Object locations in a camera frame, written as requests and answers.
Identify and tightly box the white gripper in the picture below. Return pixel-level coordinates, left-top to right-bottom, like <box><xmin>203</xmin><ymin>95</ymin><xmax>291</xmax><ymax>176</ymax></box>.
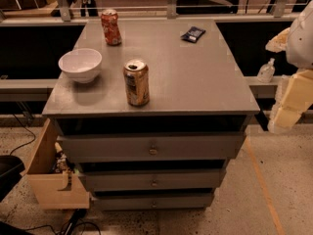
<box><xmin>265</xmin><ymin>0</ymin><xmax>313</xmax><ymax>134</ymax></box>

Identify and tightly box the orange soda can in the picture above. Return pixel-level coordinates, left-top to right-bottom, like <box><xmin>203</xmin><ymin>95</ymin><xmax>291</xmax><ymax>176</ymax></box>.
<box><xmin>123</xmin><ymin>59</ymin><xmax>150</xmax><ymax>107</ymax></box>

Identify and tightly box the red coke can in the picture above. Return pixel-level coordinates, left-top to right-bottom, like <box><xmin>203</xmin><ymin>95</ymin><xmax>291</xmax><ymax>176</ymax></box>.
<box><xmin>101</xmin><ymin>9</ymin><xmax>121</xmax><ymax>46</ymax></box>

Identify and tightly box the clear sanitizer bottle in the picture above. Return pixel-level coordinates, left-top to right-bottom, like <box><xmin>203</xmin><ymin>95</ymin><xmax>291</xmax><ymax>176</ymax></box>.
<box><xmin>257</xmin><ymin>58</ymin><xmax>275</xmax><ymax>83</ymax></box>

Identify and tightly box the dark blue snack bag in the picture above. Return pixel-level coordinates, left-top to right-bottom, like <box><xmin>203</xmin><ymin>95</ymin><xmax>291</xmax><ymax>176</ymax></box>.
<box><xmin>181</xmin><ymin>26</ymin><xmax>206</xmax><ymax>43</ymax></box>

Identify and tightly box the grey drawer cabinet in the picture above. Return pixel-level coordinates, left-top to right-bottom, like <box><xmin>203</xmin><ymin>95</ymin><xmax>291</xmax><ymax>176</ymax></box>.
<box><xmin>43</xmin><ymin>19</ymin><xmax>259</xmax><ymax>211</ymax></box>

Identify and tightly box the white bowl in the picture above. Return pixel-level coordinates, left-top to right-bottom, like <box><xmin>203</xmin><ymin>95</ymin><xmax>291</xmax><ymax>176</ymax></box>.
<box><xmin>58</xmin><ymin>48</ymin><xmax>102</xmax><ymax>83</ymax></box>

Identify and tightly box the wooden box on floor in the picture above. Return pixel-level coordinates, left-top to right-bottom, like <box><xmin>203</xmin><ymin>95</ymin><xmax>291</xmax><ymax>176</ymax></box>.
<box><xmin>26</xmin><ymin>119</ymin><xmax>89</xmax><ymax>210</ymax></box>

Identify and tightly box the black chair base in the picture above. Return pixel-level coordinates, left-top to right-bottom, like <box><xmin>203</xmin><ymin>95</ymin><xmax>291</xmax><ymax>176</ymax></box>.
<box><xmin>0</xmin><ymin>155</ymin><xmax>24</xmax><ymax>202</ymax></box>

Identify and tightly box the black floor cable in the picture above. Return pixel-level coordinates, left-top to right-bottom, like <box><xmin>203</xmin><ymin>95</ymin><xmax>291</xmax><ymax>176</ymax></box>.
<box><xmin>9</xmin><ymin>114</ymin><xmax>37</xmax><ymax>156</ymax></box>

